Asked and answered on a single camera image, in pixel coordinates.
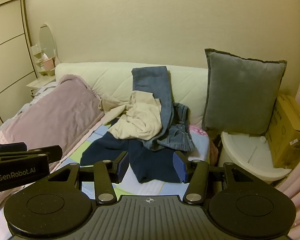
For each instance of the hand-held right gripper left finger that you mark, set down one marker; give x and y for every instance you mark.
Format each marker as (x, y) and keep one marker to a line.
(122, 166)

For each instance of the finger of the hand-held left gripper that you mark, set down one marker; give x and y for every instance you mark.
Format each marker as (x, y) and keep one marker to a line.
(10, 147)
(51, 153)

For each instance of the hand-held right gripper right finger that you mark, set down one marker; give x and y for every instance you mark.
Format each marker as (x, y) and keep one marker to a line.
(179, 167)

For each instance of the beige long-sleeve shirt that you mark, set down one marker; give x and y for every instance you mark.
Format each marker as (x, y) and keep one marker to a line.
(137, 115)

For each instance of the navy garment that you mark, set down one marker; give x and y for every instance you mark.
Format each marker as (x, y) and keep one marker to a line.
(150, 160)

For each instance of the checkered bed sheet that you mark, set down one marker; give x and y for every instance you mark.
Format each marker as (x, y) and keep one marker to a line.
(142, 187)

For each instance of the mauve pillow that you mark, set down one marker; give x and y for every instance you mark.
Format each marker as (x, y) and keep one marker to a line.
(52, 112)

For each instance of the white striped blanket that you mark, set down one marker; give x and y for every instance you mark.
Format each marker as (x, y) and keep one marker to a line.
(41, 91)

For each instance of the white round table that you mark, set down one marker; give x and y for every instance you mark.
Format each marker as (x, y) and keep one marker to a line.
(245, 150)

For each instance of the white nightstand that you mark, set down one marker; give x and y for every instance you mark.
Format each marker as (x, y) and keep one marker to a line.
(41, 81)

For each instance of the blue jeans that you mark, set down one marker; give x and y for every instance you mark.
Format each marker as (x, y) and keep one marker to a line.
(155, 85)

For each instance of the white padded headboard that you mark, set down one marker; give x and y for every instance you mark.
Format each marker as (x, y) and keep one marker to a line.
(102, 77)

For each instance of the white tiered organizer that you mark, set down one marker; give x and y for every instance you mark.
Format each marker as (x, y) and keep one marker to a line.
(37, 60)

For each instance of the cream wardrobe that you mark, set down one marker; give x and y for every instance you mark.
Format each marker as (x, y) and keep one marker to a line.
(7, 55)

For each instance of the grey cushion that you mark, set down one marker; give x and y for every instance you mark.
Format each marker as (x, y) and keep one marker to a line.
(240, 92)

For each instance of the cardboard box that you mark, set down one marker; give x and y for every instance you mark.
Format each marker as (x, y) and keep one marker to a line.
(287, 130)

